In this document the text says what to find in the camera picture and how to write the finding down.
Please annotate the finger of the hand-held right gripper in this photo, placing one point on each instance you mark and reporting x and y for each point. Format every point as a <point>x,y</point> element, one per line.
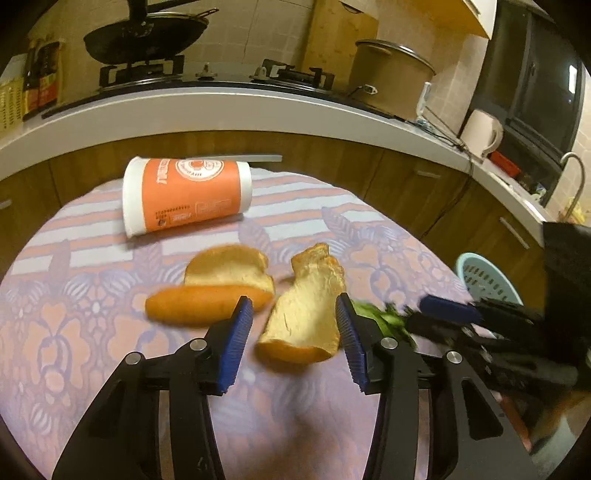
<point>434,328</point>
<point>450,308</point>

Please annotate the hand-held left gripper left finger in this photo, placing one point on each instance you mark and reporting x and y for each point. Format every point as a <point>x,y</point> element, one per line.
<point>235,341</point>

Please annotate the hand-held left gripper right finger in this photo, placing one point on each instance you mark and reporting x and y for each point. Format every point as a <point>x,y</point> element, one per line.
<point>351,341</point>

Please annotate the green leafy vegetable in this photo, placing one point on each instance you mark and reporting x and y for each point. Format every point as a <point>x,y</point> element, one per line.
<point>387,318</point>

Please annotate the light blue perforated basket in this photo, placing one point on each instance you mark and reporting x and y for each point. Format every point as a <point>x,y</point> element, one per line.
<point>485,277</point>

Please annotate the bread slice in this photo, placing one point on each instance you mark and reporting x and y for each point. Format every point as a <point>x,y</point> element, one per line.
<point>221,272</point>
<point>300,318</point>

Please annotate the pink floral patterned cloth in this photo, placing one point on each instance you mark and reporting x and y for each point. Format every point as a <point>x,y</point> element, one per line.
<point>92,300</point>

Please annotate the orange paper cup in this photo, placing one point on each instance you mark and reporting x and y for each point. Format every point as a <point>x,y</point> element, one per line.
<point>184,198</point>

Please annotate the red container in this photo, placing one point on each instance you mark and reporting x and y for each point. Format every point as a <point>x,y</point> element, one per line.
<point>503,162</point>

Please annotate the metal faucet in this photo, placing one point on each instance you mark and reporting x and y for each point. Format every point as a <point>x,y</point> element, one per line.
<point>581,184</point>

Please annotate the white electric kettle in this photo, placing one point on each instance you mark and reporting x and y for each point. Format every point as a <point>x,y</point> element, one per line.
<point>478,131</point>

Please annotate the white timer socket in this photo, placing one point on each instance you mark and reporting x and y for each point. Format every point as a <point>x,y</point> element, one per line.
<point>424,101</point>

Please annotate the white kitchen countertop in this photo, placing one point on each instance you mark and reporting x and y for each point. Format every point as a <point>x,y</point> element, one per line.
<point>231,108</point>

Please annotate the large metal pot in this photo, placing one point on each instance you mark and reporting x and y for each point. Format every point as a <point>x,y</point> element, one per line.
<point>392,78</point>

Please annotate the black gas stove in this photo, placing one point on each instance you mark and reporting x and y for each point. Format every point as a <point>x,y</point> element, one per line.
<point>337,93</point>

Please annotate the dark window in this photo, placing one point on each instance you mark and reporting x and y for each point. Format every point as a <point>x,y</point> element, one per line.
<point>531,69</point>

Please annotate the black burner grate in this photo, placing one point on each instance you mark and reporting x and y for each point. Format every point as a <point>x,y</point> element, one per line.
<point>138,70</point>
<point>295,74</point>

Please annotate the wooden cutting board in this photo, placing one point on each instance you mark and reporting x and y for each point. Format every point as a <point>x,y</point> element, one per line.
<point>337,37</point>

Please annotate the black wok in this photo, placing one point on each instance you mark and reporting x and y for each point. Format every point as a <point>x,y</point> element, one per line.
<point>143,39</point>

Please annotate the dark sauce bottle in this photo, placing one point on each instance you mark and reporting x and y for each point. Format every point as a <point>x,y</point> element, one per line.
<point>49,74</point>
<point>32,78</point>

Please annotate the yellow plastic basket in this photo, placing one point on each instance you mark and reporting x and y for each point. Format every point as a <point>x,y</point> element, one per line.
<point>9,104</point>

